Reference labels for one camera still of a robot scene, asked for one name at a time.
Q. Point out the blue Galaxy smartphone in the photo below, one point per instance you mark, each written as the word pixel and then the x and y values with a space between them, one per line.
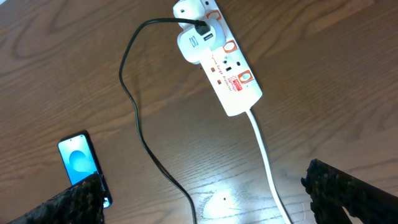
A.
pixel 80 160

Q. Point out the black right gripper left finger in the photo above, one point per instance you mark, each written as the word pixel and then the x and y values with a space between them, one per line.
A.
pixel 81 203

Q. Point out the white plug adapter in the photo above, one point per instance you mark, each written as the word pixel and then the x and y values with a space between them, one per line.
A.
pixel 189 9

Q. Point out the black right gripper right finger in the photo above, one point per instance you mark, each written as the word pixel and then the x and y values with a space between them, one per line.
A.
pixel 336 196

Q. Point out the white power strip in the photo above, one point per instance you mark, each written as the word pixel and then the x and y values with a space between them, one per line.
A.
pixel 228 71

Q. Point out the white USB charger adapter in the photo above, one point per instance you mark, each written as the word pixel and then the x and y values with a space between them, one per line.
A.
pixel 193 41

